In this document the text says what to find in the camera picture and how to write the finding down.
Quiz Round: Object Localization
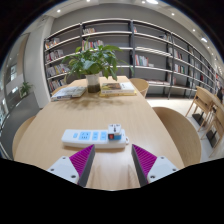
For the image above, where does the grey bookshelf unit with books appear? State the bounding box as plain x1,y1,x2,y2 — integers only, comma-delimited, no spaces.
43,18,224,101

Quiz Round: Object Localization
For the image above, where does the small green floor plant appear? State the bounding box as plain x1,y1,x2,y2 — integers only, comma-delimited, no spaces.
19,81,34,99

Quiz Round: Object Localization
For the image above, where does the light wooden side table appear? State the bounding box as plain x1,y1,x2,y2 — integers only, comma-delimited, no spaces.
195,85,224,148

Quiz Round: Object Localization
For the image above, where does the round-backed wooden chair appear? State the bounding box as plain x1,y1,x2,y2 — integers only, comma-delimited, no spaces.
129,77,150,98
152,106,203,168

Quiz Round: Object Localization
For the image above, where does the white power strip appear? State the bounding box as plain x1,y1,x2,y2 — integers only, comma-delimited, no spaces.
61,128,130,150

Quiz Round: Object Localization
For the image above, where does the potted green plant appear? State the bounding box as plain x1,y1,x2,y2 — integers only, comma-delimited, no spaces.
61,36,134,94

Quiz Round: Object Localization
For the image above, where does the open magazine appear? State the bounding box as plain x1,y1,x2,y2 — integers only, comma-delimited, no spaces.
50,85,88,102

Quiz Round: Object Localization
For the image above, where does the person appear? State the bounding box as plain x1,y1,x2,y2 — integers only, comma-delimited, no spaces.
216,86,224,103

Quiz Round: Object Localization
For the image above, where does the slatted wooden chair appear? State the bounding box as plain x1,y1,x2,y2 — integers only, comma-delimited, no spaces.
184,94,207,118
200,106,224,149

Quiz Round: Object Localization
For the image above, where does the group of ceiling lights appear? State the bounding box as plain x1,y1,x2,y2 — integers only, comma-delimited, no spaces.
55,0,210,43

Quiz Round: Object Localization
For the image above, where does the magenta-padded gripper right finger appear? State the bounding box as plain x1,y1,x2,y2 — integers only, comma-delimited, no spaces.
131,143,180,187

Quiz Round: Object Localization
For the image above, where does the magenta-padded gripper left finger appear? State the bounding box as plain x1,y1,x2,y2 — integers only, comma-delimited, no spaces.
46,144,96,188

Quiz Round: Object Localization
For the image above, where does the yellow book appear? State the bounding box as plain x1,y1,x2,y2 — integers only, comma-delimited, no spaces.
98,89,138,99

